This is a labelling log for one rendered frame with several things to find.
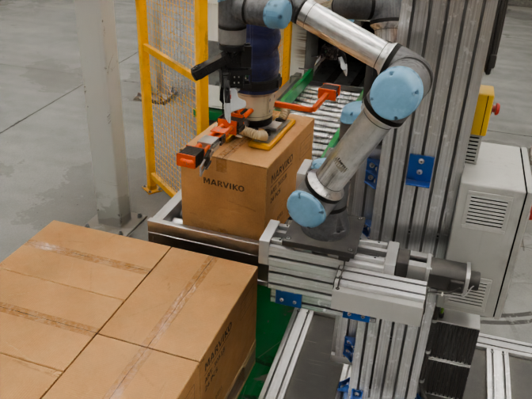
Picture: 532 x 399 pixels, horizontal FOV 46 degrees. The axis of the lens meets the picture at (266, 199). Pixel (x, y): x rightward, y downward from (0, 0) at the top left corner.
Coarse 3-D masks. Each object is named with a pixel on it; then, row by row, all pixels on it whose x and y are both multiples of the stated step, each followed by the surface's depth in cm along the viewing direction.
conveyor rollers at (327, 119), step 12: (300, 96) 448; (312, 96) 446; (348, 96) 447; (324, 108) 427; (336, 108) 425; (324, 120) 411; (336, 120) 409; (324, 132) 388; (324, 144) 379; (312, 156) 358; (180, 216) 301
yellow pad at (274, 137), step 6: (276, 120) 285; (282, 120) 291; (288, 120) 291; (294, 120) 294; (282, 126) 285; (288, 126) 287; (270, 132) 275; (276, 132) 279; (282, 132) 280; (270, 138) 273; (276, 138) 275; (252, 144) 269; (258, 144) 268; (264, 144) 268; (270, 144) 269
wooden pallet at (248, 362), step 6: (252, 348) 280; (252, 354) 282; (246, 360) 274; (252, 360) 284; (246, 366) 276; (252, 366) 286; (240, 372) 268; (246, 372) 278; (234, 378) 262; (240, 378) 278; (246, 378) 280; (234, 384) 276; (240, 384) 276; (228, 390) 256; (234, 390) 273; (240, 390) 274; (228, 396) 270; (234, 396) 270
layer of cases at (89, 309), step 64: (64, 256) 265; (128, 256) 267; (192, 256) 268; (0, 320) 229; (64, 320) 230; (128, 320) 232; (192, 320) 233; (0, 384) 202; (64, 384) 203; (128, 384) 204; (192, 384) 212
